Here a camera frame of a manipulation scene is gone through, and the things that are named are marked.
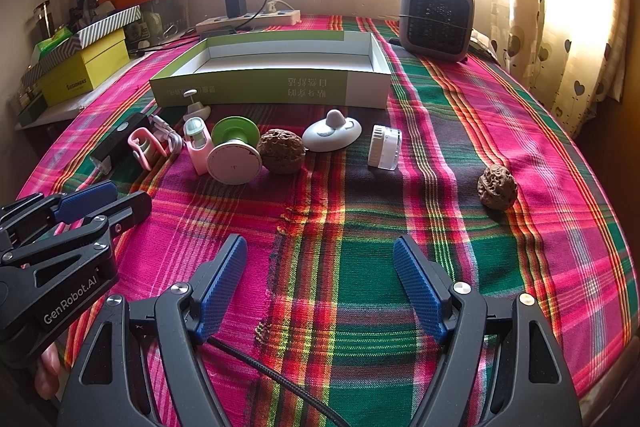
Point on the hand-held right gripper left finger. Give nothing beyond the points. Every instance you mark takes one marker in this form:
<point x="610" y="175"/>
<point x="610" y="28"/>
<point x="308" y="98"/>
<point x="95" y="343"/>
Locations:
<point x="222" y="287"/>

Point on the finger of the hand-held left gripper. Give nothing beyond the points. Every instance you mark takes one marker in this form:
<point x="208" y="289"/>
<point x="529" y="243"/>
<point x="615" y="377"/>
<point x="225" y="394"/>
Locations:
<point x="125" y="209"/>
<point x="85" y="202"/>

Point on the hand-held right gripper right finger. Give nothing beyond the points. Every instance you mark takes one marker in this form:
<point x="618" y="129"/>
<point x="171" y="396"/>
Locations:
<point x="417" y="287"/>

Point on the pink loop clip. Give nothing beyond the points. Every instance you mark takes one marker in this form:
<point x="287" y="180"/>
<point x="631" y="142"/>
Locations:
<point x="134" y="142"/>

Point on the pink device with green cap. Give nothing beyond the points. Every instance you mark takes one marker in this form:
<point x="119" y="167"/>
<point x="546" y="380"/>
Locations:
<point x="197" y="154"/>

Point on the green and white spool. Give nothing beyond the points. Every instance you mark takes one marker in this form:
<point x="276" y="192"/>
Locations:
<point x="234" y="162"/>

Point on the small white knob stand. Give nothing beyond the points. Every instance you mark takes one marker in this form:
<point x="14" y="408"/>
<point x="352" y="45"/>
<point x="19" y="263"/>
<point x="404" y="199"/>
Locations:
<point x="197" y="109"/>

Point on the brown walnut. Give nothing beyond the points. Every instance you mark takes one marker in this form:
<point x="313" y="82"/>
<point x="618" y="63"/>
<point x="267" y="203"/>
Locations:
<point x="496" y="188"/>
<point x="281" y="151"/>

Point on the white ribbed cylinder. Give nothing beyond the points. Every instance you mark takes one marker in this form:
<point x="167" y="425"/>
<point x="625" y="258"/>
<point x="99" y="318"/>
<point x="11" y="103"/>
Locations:
<point x="382" y="149"/>

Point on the white round panda gadget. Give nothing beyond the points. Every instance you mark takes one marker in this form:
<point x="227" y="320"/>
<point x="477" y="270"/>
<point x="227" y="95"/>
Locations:
<point x="330" y="134"/>

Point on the green and white cardboard box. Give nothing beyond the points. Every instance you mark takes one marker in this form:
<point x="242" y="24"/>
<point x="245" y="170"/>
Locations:
<point x="260" y="87"/>

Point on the person's left hand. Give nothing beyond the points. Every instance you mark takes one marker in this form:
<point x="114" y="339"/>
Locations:
<point x="47" y="372"/>

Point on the dark green box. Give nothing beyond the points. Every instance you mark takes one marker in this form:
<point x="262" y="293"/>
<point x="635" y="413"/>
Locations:
<point x="32" y="112"/>

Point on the yellow box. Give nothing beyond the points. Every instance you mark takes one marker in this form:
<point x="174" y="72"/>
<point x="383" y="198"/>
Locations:
<point x="85" y="67"/>

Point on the green tissue pack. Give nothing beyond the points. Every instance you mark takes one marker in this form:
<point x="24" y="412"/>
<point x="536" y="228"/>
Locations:
<point x="52" y="42"/>

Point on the grey striped box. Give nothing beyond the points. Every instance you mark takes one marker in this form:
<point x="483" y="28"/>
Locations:
<point x="107" y="23"/>

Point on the glass jar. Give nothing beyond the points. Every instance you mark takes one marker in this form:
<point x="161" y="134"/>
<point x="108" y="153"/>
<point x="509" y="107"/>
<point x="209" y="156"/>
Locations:
<point x="47" y="19"/>

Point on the clear plastic container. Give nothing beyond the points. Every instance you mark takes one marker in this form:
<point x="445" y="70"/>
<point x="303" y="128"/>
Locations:
<point x="170" y="14"/>

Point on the black charger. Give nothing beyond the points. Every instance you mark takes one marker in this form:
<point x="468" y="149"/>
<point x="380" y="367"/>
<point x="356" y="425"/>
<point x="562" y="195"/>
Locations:
<point x="236" y="4"/>

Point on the white power strip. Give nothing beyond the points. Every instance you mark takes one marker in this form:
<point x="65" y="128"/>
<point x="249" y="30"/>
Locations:
<point x="270" y="19"/>

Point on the white plug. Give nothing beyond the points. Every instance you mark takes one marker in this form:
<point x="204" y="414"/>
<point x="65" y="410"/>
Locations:
<point x="272" y="7"/>

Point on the grey space heater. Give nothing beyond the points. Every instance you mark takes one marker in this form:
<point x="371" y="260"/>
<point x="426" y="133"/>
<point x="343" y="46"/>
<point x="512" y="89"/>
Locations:
<point x="435" y="17"/>

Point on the cream heart print curtain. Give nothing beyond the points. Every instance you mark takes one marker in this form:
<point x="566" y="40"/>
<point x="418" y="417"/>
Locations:
<point x="560" y="7"/>

